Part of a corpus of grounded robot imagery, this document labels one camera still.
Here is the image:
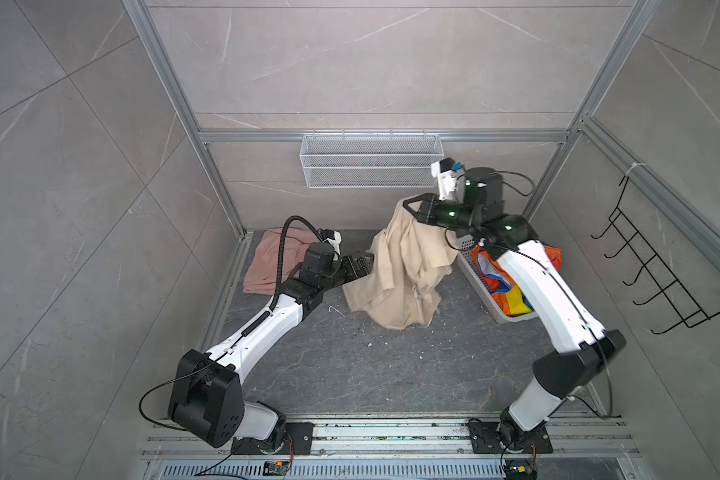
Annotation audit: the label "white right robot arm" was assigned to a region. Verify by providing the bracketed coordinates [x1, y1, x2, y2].
[403, 158, 626, 453]

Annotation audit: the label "white plastic laundry basket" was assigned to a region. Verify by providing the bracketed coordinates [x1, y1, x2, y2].
[455, 235, 538, 324]

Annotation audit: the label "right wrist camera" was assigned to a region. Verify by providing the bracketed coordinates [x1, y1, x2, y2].
[430, 157, 464, 201]

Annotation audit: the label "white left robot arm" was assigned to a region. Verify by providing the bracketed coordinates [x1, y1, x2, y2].
[155, 215, 374, 453]

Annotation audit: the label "multicolour orange blue shorts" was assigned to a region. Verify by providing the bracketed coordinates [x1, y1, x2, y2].
[469, 246, 534, 319]

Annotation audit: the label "white wire wall basket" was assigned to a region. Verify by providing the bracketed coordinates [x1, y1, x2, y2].
[299, 134, 444, 189]

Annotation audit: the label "aluminium frame post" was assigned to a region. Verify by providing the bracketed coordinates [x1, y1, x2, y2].
[122, 0, 247, 238]

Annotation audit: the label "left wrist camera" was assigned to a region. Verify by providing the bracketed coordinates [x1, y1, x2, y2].
[319, 229, 342, 255]

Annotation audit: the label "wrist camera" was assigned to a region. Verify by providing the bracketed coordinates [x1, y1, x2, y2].
[430, 157, 464, 201]
[319, 229, 342, 255]

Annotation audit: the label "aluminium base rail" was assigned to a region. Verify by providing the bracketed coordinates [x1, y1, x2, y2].
[129, 411, 651, 479]

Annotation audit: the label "beige shorts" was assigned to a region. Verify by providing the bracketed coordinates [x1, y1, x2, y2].
[343, 201, 457, 330]

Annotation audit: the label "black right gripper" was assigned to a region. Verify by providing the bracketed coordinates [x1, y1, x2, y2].
[404, 192, 487, 236]

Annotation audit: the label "black wire hook rack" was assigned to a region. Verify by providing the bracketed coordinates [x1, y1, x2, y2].
[590, 175, 720, 336]

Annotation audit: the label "pink drawstring shorts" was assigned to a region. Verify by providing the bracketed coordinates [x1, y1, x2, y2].
[243, 227, 317, 296]

